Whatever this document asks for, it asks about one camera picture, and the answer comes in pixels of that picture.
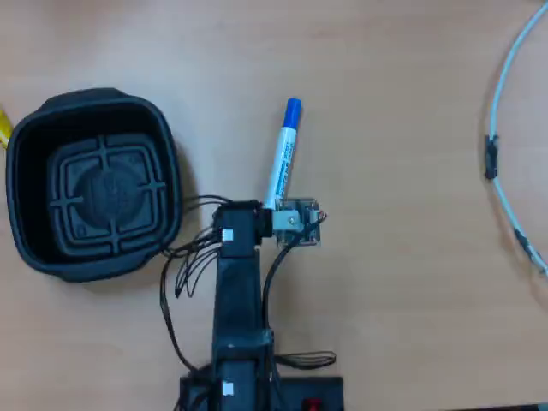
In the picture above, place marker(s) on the yellow object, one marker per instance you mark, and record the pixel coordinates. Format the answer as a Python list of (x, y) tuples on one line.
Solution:
[(4, 126)]

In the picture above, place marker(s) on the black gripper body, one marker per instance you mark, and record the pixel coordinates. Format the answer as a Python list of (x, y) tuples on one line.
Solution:
[(263, 224)]

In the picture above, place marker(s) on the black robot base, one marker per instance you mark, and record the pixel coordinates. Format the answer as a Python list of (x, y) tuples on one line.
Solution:
[(319, 390)]

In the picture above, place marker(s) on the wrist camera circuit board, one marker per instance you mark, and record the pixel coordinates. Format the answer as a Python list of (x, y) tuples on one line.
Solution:
[(301, 224)]

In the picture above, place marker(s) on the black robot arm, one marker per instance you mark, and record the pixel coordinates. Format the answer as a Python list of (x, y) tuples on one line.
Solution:
[(237, 291)]

